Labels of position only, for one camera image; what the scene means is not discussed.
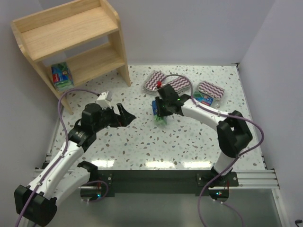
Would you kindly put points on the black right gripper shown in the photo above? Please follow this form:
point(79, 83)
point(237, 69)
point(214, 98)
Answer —
point(160, 111)

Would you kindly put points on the purple wavy sponge pack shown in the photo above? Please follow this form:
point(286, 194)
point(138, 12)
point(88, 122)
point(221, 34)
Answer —
point(150, 84)
point(211, 90)
point(181, 84)

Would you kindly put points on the wooden three-tier shelf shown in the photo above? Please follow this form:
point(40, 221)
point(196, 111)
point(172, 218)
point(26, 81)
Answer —
point(55, 30)

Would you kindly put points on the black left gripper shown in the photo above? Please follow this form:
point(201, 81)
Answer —
point(116, 116)

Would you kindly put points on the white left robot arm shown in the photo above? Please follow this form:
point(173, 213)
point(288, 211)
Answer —
point(36, 201)

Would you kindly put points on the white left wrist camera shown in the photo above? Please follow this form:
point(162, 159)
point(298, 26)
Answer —
point(104, 99)

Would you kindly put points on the aluminium frame rail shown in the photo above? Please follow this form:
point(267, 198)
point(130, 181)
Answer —
point(257, 179)

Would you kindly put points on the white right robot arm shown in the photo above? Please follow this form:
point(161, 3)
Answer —
point(232, 131)

